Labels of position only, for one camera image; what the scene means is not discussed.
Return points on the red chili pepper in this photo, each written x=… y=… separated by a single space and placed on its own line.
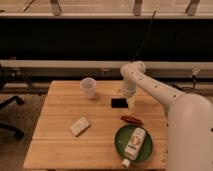
x=132 y=120

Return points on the beige sponge block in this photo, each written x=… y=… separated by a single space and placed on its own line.
x=79 y=126

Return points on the green round plate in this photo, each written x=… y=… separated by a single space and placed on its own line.
x=122 y=137

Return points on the white lotion bottle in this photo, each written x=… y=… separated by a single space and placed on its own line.
x=133 y=146

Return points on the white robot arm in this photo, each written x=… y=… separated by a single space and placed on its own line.
x=189 y=119

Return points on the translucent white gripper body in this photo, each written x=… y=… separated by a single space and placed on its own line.
x=131 y=102

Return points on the black rectangular eraser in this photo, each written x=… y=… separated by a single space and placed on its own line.
x=119 y=103

